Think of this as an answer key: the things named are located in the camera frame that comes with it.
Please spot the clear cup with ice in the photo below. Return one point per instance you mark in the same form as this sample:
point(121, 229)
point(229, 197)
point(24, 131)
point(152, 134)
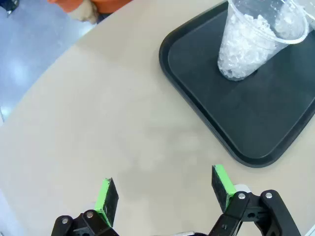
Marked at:
point(241, 54)

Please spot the person in orange hoodie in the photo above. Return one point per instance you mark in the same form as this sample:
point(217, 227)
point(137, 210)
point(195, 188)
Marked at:
point(105, 6)

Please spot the person's right forearm orange sleeve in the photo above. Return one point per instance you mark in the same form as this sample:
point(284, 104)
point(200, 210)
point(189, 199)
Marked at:
point(64, 5)

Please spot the clear plastic drink cup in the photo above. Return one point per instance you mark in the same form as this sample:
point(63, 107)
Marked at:
point(311, 14)

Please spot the black plastic serving tray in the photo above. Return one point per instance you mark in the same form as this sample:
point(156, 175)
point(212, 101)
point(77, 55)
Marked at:
point(246, 110)

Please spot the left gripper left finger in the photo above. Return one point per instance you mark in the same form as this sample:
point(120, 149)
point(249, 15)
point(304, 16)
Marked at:
point(108, 204)

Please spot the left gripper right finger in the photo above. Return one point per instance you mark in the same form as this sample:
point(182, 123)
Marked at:
point(221, 186)

